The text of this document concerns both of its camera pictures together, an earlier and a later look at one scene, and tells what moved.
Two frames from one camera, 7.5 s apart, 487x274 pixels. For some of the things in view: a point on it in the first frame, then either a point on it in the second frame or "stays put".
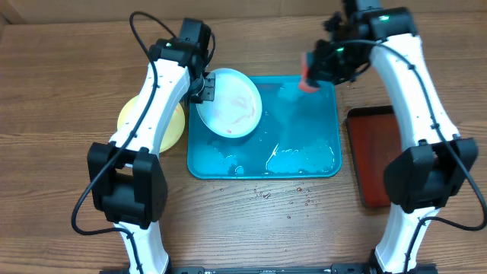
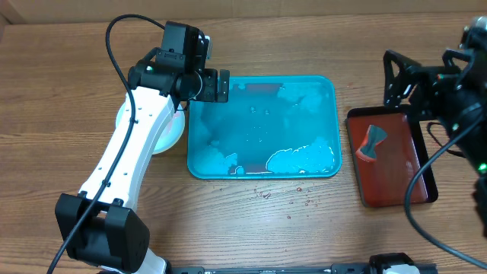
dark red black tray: x=374 y=136 stays put
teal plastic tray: x=298 y=135 stays put
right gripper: x=320 y=75 → x=420 y=97
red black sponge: x=305 y=84 → x=367 y=151
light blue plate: x=237 y=106 → x=171 y=135
